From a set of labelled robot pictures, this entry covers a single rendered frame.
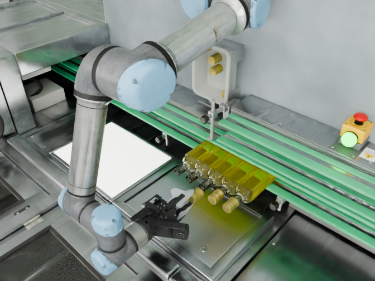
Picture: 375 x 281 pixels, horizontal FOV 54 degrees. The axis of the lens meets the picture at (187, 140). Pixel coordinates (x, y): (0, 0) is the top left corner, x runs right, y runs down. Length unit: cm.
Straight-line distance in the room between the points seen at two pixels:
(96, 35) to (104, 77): 112
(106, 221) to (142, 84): 36
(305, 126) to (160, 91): 63
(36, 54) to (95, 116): 90
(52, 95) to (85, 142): 110
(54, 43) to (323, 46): 115
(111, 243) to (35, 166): 75
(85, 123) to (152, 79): 24
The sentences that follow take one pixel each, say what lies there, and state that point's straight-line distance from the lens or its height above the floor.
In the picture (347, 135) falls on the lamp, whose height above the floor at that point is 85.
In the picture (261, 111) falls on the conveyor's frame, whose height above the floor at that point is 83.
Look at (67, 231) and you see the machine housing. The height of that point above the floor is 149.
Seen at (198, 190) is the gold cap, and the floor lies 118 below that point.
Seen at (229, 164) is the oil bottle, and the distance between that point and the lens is 128.
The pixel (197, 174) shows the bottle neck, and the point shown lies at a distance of 126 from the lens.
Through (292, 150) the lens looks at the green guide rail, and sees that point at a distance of 121.
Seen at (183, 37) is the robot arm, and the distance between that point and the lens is 89.
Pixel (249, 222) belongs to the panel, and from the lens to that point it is 131.
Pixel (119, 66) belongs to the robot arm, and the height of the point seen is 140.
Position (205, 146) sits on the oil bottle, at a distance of 136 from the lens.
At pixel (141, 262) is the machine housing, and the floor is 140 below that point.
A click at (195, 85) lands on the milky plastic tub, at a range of 149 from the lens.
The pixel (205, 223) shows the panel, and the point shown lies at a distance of 129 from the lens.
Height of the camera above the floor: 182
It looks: 36 degrees down
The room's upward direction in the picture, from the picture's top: 123 degrees counter-clockwise
